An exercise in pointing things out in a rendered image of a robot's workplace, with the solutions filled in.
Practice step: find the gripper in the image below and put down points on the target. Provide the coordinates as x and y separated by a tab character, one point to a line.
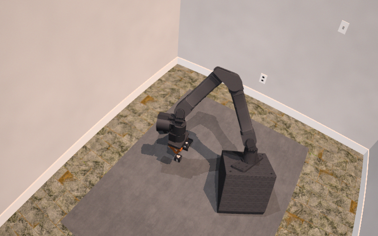
180	142

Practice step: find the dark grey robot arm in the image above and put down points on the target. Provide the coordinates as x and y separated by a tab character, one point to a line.
169	123

